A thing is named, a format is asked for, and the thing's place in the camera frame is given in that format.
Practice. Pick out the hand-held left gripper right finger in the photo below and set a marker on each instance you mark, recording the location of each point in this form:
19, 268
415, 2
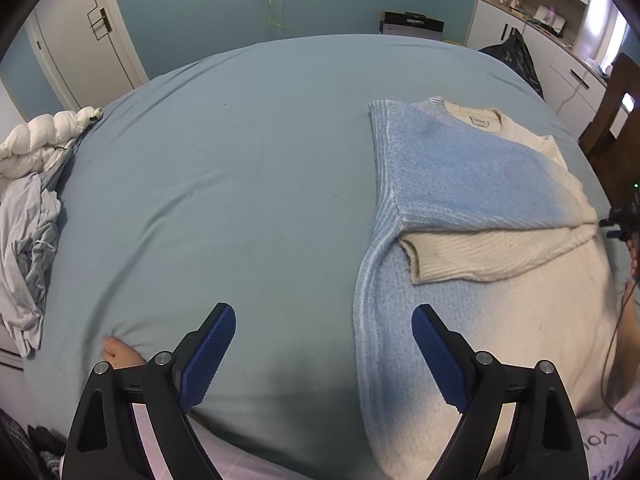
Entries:
440, 355

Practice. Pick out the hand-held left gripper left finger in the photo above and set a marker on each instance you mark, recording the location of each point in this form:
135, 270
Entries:
207, 355

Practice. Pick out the cream and blue knit sweater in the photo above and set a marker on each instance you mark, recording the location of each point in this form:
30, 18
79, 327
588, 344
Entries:
450, 170

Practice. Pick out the person's right hand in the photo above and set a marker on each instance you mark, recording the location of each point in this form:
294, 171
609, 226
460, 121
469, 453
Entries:
634, 260

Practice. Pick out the person's left foot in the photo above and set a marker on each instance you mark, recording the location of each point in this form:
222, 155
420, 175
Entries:
120, 352

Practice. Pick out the brown wooden chair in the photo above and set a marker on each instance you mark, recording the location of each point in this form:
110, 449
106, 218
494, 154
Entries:
607, 120

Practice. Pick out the white cabinet unit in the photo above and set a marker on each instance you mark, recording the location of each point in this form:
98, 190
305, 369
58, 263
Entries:
565, 75

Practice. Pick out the dark cloth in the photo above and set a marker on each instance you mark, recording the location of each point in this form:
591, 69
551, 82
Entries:
35, 447

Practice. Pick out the black plastic bag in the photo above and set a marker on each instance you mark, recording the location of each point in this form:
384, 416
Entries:
515, 57

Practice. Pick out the grey crumpled cloth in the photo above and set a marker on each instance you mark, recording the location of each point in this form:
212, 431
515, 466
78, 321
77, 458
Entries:
25, 260

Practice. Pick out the bright window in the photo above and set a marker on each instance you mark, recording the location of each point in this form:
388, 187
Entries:
602, 15

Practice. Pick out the white down jacket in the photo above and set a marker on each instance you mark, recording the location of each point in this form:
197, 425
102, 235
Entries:
45, 135

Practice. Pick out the black cardboard box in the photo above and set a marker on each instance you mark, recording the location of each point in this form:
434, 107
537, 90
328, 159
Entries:
415, 25

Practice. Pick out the white door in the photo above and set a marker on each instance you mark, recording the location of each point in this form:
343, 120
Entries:
75, 45

